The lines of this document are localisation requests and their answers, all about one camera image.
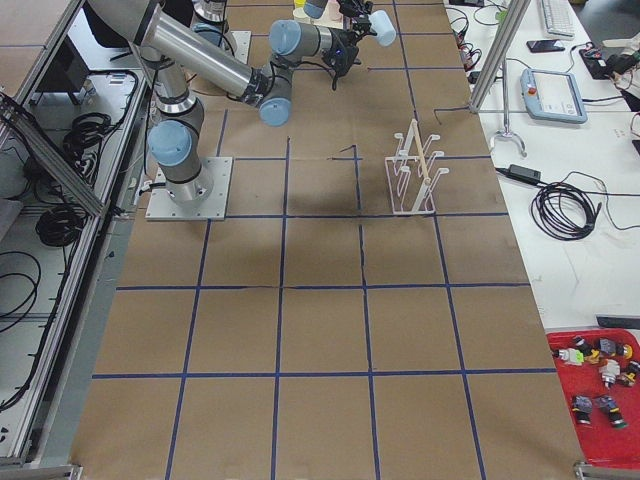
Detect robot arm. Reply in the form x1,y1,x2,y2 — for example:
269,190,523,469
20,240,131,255
89,1,382,206

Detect aluminium frame post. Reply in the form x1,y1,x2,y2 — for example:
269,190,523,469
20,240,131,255
469,0,530,113

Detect blue teach pendant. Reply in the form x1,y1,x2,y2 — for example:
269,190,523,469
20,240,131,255
520,68,588,124

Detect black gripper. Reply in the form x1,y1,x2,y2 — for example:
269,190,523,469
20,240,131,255
322,9,375,75

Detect red parts tray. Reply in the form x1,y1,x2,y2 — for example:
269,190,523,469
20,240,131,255
547,329,639,470

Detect coiled black cable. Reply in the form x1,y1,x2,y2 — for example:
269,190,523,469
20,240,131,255
530,172,609,242

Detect light blue cup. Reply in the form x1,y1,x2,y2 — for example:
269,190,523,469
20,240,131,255
369,10,397,47

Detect white wire cup rack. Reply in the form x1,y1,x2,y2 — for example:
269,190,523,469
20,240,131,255
384,119,450,216

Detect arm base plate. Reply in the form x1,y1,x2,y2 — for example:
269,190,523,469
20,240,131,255
145,157,233,221

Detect black power adapter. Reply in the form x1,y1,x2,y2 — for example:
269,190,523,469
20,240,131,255
496,164,542,186

